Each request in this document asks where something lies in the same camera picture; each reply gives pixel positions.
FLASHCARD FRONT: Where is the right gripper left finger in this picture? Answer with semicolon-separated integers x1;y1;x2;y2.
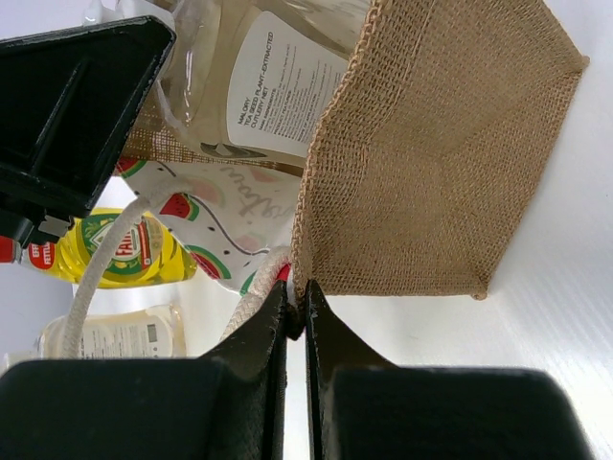
1;281;287;459

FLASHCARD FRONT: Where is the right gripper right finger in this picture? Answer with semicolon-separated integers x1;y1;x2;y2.
305;282;612;459

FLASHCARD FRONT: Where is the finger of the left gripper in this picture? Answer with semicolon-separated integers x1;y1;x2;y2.
1;16;175;247

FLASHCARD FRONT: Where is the pale bottle white cap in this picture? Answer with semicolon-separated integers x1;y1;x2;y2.
4;304;186;360

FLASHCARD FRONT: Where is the yellow bottle red cap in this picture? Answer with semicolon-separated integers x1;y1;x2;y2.
1;208;197;289

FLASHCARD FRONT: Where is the burlap watermelon canvas bag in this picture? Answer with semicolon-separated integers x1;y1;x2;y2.
84;1;587;330

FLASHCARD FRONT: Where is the clear refill pouch white label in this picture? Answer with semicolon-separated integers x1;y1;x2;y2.
156;1;371;171

